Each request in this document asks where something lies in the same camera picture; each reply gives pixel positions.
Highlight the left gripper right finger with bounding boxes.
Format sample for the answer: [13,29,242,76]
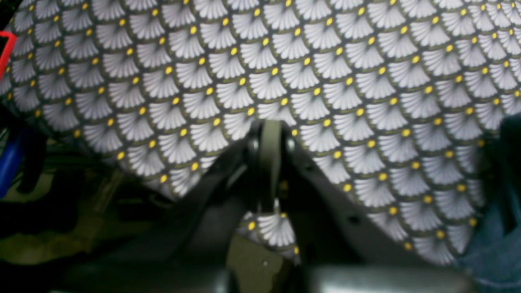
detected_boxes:
[260,120,475,293]

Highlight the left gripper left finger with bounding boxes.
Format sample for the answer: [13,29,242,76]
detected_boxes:
[61,122,264,293]

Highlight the blue T-shirt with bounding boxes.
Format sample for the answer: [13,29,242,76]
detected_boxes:
[455,113,521,293]

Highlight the fan-patterned table cloth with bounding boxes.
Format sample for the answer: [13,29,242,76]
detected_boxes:
[1,0,521,265]

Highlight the blue clamp at left edge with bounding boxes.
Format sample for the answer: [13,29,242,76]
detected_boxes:
[0,126,29,198]

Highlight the red black table clamp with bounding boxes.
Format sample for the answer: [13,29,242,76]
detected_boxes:
[0,30,18,80]

